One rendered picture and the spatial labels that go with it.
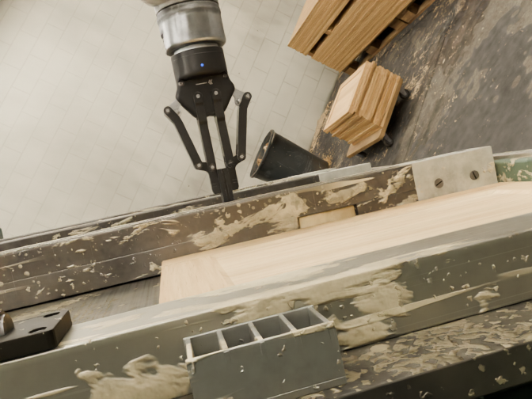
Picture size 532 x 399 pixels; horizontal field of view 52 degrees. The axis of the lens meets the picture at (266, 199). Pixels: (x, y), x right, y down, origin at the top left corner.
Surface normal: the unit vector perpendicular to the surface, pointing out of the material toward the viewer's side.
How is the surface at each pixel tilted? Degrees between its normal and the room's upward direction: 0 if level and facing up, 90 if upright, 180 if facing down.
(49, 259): 90
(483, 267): 90
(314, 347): 89
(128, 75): 90
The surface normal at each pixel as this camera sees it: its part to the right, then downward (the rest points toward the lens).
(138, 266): 0.18, 0.01
